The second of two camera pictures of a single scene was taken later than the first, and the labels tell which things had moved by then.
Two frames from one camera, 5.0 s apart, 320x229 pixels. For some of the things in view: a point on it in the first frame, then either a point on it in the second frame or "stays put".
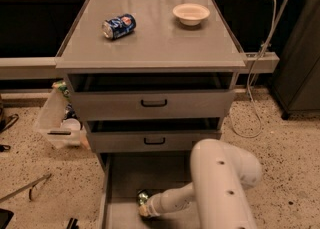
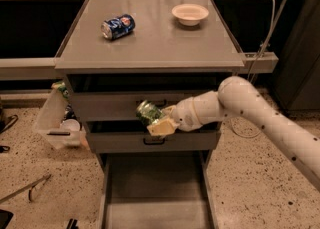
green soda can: x=142 y=197 -> x=147 y=112
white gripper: x=152 y=206 -> x=185 y=114
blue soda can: x=116 y=27 stays put
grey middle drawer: x=151 y=135 stays put
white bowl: x=190 y=14 stays put
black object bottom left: x=5 y=216 stays put
